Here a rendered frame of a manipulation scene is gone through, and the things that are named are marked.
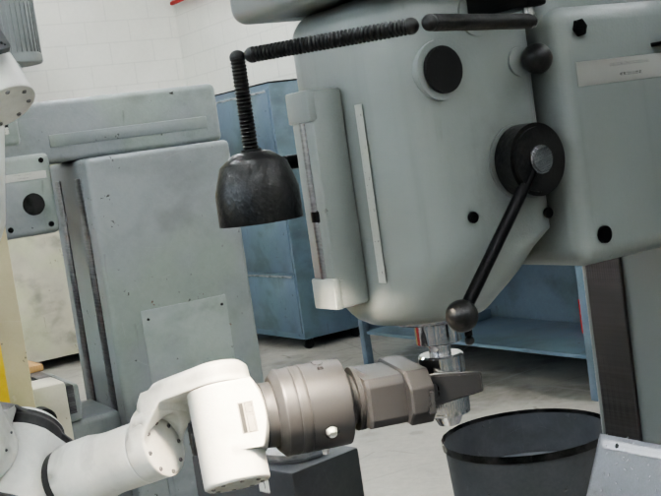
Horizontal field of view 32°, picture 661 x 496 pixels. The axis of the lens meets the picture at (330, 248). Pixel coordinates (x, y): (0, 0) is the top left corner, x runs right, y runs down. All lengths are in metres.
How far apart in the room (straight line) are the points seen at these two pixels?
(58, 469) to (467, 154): 0.53
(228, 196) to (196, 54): 9.91
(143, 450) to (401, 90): 0.44
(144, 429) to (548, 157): 0.48
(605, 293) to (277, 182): 0.68
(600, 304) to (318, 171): 0.56
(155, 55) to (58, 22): 0.97
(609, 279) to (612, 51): 0.41
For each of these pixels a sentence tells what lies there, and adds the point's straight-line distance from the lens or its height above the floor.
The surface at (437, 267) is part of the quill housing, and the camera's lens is 1.07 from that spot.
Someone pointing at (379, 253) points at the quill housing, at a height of 1.39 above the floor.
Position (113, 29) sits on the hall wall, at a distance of 10.88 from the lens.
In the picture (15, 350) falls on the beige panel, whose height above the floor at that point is 1.12.
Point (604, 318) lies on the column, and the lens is 1.52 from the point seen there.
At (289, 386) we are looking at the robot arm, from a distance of 1.11.
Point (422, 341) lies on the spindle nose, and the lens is 1.16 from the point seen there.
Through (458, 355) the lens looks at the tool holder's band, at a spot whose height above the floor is 1.27.
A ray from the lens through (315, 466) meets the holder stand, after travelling 1.50.
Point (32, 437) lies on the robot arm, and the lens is 1.26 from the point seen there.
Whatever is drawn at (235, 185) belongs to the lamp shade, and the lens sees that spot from 0.94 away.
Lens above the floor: 1.50
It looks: 5 degrees down
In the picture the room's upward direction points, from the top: 8 degrees counter-clockwise
